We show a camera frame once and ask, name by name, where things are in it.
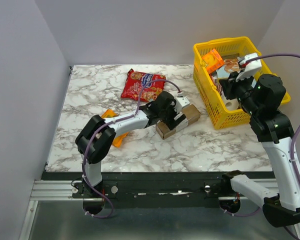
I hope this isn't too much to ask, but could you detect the brown cardboard express box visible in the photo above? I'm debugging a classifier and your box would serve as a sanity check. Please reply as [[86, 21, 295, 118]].
[[155, 104, 201, 140]]

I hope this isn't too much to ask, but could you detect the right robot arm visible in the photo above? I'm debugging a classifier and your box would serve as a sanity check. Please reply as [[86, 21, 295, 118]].
[[219, 72, 300, 228]]

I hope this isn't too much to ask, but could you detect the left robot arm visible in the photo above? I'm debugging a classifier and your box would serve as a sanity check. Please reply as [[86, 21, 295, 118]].
[[75, 91, 190, 198]]

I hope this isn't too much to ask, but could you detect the orange snack box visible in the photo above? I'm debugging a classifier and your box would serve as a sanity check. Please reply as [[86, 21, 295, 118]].
[[201, 48, 224, 74]]

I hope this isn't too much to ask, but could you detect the red white striped packet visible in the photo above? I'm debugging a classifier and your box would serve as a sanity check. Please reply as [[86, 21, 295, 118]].
[[212, 75, 223, 96]]

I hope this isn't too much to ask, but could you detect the white tape roll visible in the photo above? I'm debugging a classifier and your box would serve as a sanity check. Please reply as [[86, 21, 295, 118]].
[[223, 99, 239, 111]]

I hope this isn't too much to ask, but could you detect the light blue chips bag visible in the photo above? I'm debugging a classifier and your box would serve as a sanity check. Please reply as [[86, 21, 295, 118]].
[[216, 57, 240, 81]]

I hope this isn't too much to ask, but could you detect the yellow plastic basket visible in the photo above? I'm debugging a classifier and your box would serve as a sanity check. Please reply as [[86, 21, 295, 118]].
[[192, 36, 292, 131]]

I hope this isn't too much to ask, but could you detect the red candy bag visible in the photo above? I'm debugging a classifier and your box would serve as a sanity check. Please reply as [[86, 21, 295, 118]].
[[120, 68, 166, 102]]

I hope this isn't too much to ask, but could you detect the yellow corn snack bag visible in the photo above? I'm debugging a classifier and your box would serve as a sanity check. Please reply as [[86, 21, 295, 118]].
[[100, 109, 130, 148]]

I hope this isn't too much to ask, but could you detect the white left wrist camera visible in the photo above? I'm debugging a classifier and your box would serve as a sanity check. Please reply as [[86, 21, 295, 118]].
[[174, 96, 190, 113]]

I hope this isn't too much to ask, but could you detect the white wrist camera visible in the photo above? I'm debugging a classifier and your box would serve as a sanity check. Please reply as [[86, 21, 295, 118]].
[[235, 52, 262, 82], [174, 96, 190, 113]]

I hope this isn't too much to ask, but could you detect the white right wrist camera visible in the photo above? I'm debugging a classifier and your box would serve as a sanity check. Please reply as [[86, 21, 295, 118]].
[[235, 52, 262, 82]]

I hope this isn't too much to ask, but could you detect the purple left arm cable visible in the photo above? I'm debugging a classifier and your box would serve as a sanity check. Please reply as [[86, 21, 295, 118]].
[[81, 79, 183, 219]]

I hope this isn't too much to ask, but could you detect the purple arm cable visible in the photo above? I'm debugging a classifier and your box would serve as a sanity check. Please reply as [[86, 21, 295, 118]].
[[224, 53, 300, 240], [81, 79, 183, 219]]

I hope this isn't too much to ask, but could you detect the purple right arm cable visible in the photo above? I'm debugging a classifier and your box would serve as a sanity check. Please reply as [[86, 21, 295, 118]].
[[224, 53, 300, 240]]

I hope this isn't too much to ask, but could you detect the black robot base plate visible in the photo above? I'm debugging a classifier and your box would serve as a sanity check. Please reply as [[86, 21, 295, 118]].
[[41, 169, 276, 210]]

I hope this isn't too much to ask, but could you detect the aluminium frame rail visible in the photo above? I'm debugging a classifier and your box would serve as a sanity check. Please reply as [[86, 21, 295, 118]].
[[17, 178, 300, 240]]

